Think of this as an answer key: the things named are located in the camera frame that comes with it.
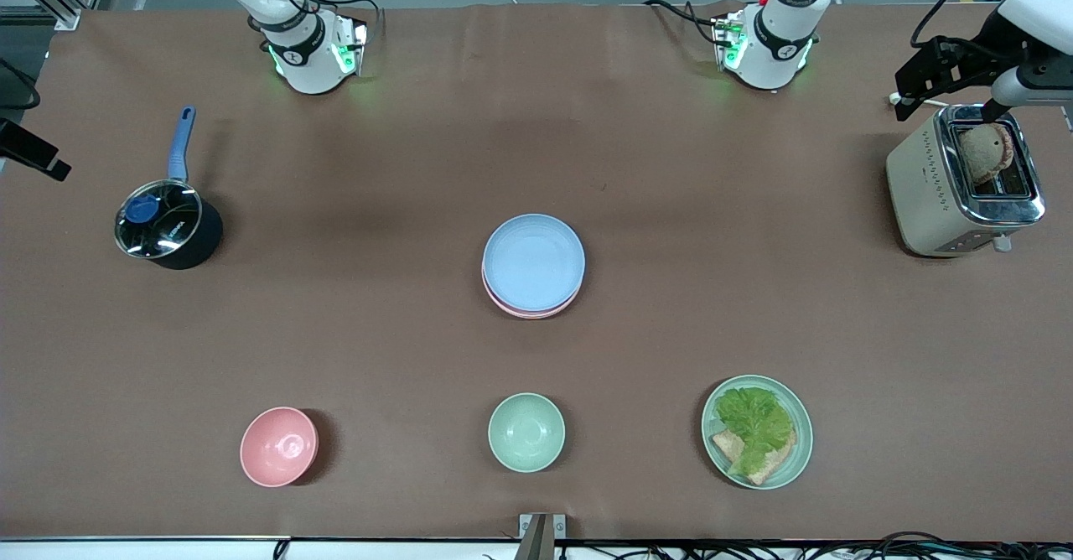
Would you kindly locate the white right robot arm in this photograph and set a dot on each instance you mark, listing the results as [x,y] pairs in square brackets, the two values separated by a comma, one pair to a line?
[306,57]

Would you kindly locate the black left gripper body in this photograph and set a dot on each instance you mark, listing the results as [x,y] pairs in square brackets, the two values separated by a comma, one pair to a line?
[982,59]

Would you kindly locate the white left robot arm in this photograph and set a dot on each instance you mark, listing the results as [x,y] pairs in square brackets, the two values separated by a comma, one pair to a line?
[775,53]

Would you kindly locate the grey metal table bracket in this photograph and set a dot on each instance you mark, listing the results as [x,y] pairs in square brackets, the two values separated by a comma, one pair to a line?
[541,531]

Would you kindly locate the green lettuce leaf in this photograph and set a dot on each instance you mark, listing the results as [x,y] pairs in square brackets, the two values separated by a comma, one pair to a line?
[754,422]

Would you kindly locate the green bowl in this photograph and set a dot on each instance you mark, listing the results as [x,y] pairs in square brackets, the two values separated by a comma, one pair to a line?
[526,432]

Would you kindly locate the pink plate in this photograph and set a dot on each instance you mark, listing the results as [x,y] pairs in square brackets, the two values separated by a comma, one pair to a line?
[536,315]

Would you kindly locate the brown bread slice in toaster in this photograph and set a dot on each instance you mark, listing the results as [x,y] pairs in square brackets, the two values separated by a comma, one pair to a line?
[982,153]

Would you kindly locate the toasted bread slice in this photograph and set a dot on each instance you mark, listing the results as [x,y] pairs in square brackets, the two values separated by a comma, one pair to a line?
[775,464]

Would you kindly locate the green plate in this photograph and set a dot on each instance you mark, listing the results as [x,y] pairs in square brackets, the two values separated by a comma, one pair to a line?
[800,426]

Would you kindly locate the glass lid with blue knob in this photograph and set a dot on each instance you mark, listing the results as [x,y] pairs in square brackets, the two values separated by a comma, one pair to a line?
[159,218]

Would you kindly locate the metal base connector bracket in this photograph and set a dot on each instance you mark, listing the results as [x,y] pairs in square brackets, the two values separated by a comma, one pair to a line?
[352,44]
[728,40]

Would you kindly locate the beige chrome toaster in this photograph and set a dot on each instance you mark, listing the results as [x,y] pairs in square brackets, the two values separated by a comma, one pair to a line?
[918,183]

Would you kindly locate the pink bowl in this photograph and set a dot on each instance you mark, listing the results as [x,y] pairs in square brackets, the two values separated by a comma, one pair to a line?
[278,447]

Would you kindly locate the blue plate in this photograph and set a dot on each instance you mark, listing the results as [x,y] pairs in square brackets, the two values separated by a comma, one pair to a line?
[534,262]

